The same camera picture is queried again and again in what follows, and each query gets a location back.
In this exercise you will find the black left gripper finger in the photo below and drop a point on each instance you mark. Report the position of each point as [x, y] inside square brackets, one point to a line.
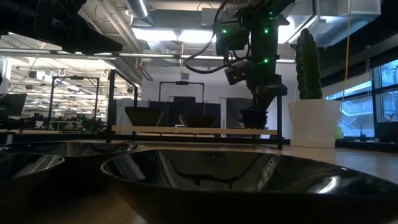
[90, 49]
[93, 35]

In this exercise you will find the black glossy round plate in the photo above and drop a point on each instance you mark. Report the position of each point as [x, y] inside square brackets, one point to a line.
[198, 118]
[199, 125]

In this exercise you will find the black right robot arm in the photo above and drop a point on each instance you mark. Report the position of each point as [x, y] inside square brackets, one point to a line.
[264, 37]

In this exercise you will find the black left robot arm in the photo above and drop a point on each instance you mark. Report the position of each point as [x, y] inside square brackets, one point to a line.
[9, 9]

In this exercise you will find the black computer monitor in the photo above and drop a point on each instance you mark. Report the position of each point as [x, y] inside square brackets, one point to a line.
[12, 104]
[236, 107]

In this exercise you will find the green cactus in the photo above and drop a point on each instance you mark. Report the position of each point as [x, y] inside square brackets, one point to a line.
[308, 68]

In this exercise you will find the white faceted plant pot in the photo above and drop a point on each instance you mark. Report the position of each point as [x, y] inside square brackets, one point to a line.
[314, 121]

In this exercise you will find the wooden shelf board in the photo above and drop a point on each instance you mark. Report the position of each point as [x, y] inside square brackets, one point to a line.
[217, 131]

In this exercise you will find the long ceiling light bar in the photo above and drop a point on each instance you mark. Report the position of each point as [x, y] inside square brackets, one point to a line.
[149, 55]

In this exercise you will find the small yellow-green object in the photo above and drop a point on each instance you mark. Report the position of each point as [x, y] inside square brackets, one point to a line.
[339, 133]

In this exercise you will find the grey ceiling box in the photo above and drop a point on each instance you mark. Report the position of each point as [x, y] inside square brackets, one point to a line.
[207, 17]

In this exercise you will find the black tapered tub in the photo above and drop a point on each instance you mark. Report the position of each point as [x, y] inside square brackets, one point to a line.
[387, 132]

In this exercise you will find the black background gantry frame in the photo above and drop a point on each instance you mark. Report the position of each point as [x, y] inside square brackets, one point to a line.
[182, 82]
[76, 77]

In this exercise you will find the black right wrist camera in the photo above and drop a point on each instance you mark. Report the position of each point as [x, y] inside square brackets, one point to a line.
[237, 73]

